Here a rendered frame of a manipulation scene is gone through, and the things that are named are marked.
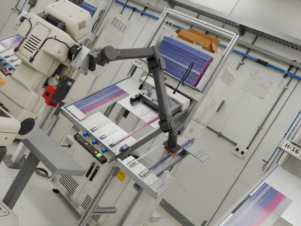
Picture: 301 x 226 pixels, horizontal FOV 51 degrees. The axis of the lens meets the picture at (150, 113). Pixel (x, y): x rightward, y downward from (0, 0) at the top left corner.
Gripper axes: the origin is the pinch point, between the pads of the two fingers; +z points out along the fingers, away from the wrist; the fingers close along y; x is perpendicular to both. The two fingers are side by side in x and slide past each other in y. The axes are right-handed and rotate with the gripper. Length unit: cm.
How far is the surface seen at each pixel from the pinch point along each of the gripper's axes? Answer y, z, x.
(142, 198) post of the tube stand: 0.1, 23.6, 23.9
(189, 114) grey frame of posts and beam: 25, 7, -47
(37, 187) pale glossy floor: 95, 74, 57
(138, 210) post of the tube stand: -1.9, 29.0, 29.1
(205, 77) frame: 26, -19, -64
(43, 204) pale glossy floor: 72, 68, 63
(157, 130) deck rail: 27.4, 6.8, -15.2
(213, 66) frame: 26, -26, -71
